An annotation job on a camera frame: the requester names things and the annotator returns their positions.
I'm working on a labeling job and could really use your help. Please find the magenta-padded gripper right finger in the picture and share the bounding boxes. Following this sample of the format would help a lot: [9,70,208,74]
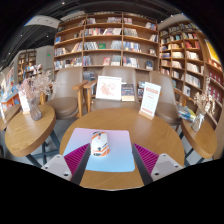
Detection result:
[131,143,184,186]

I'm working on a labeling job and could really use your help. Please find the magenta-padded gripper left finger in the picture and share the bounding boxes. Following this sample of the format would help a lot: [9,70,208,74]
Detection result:
[41,143,92,186]

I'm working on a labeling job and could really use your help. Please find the white orange patterned computer mouse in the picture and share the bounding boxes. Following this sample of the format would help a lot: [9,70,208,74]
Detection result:
[90,130,111,157]

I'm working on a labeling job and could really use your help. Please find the pink blue gradient mouse pad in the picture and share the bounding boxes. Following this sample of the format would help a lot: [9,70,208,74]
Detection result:
[63,127,136,173]

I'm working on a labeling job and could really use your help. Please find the oval wooden side table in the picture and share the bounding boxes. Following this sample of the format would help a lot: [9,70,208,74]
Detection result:
[0,104,22,132]
[4,104,61,168]
[180,118,218,166]

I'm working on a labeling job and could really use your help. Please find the stack of colourful books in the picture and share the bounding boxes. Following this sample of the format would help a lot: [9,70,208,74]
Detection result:
[177,104,197,123]

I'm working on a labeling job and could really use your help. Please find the white red sign wooden base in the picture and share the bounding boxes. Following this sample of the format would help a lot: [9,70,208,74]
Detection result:
[138,81,162,121]

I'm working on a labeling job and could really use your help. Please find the brown leather wooden armchair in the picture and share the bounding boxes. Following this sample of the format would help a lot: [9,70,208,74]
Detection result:
[148,70,183,126]
[46,66,88,120]
[83,65,141,113]

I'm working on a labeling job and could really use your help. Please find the dark cover book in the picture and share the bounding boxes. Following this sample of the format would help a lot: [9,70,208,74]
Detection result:
[121,83,136,102]

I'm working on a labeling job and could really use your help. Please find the small white table card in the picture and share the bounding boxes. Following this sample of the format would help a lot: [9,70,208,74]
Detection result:
[18,90,31,115]

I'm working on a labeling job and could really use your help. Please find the glass vase beige dried flowers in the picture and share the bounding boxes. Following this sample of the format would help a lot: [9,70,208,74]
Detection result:
[190,77,216,133]

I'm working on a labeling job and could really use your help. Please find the white framed red print picture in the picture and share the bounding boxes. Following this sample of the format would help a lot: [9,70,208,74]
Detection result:
[95,75,123,101]

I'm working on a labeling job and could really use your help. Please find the glass vase pink dried flowers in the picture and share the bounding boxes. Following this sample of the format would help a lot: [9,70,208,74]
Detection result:
[19,70,53,122]

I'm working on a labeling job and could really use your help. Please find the orange display shelf with goods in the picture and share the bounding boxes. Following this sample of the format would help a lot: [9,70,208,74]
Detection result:
[0,66,21,113]

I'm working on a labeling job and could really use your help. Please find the distant wooden bookshelf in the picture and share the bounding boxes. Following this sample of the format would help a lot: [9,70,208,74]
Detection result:
[17,49,38,83]

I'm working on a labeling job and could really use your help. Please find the wide wooden bookshelf with books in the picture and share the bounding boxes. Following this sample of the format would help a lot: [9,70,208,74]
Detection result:
[53,12,159,73]

